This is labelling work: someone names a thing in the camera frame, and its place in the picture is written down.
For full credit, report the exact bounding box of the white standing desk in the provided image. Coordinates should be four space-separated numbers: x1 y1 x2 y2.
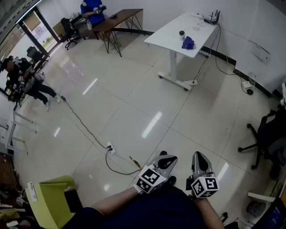
144 11 219 91

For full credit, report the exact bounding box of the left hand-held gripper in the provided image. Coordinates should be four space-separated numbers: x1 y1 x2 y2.
136 154 179 194

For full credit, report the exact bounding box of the blue cloth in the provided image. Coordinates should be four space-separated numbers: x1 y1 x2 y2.
181 35 196 50

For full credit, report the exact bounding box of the wooden desk with black legs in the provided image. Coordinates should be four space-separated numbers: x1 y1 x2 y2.
91 8 144 58

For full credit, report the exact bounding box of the person's right forearm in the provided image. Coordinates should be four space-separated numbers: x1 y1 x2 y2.
193 196 225 229

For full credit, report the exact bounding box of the person's left forearm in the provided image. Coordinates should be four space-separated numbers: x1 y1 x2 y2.
91 187 140 216

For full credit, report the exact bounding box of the looped black floor cable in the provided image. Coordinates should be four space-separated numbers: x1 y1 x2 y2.
105 149 143 176

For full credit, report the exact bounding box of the long black floor cable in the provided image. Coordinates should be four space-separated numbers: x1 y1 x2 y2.
42 78 110 150

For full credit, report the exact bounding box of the black desk power cable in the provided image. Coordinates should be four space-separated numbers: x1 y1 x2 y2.
193 21 222 85

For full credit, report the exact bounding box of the black office chair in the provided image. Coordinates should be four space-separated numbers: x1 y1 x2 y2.
60 17 81 51
237 109 286 179
26 46 49 69

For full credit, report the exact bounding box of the white metal table frame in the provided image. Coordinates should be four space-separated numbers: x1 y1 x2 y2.
6 110 38 155

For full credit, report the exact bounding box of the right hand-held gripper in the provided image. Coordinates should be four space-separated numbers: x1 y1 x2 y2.
186 151 220 199

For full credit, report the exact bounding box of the green chair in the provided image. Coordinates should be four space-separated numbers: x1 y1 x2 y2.
25 175 77 228

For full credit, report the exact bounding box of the white router with black antennas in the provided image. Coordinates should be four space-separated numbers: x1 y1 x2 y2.
203 9 222 25

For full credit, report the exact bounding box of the white wall box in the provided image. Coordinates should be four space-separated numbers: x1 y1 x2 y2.
250 43 271 63

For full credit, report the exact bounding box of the black door frame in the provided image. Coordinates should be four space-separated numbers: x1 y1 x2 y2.
15 5 61 60

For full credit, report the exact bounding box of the person's dark blue shirt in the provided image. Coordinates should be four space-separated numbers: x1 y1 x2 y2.
62 184 224 229

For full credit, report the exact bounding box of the grey trash bin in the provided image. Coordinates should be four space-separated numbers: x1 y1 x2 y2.
246 200 267 219

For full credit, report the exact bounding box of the yellow and black strap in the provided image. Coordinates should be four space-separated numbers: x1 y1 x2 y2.
129 156 144 170

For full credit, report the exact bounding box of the short white power strip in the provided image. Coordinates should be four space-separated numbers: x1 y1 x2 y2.
106 141 117 155

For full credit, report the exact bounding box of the white wristband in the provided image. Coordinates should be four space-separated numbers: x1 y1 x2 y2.
133 183 145 195

